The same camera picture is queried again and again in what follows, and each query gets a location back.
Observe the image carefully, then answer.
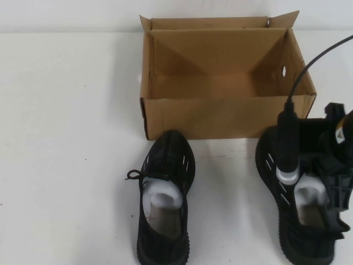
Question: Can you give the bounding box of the black knit sneaker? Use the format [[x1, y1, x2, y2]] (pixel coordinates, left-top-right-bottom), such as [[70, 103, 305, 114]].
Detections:
[[124, 129, 197, 263], [255, 125, 351, 263]]

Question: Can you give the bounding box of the black cable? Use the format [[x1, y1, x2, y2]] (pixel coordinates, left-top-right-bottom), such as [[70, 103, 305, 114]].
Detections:
[[285, 35, 353, 105]]

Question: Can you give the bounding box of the brown cardboard shoe box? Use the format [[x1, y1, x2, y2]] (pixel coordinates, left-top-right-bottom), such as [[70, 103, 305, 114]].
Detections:
[[139, 10, 317, 140]]

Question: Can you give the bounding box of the white foam shoe stuffing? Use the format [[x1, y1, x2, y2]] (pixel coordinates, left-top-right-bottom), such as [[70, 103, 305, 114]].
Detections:
[[142, 181, 184, 214], [293, 172, 330, 210]]

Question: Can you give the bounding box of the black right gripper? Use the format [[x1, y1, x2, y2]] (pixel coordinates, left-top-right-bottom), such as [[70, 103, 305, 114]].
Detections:
[[320, 110, 353, 215]]

